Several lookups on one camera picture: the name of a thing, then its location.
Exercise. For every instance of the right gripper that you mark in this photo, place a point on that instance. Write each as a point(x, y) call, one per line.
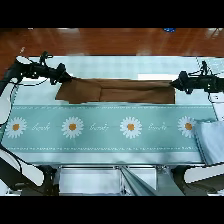
point(182, 82)

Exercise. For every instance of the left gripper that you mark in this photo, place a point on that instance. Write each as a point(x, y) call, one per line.
point(60, 75)

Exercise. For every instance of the brown shirt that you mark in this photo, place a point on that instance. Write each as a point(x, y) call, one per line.
point(116, 90)

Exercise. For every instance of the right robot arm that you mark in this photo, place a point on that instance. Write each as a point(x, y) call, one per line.
point(213, 83)

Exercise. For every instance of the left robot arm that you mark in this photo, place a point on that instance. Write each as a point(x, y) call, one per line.
point(20, 70)

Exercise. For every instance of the pale blue garment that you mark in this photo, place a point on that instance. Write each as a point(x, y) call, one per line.
point(211, 140)

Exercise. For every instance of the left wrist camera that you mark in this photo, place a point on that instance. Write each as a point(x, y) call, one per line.
point(44, 57)

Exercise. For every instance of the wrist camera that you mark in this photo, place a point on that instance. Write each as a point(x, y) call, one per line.
point(204, 68)
point(44, 57)

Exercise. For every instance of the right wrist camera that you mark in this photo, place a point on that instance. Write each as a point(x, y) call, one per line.
point(204, 68)

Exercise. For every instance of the silver frame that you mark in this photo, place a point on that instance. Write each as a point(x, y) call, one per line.
point(133, 181)

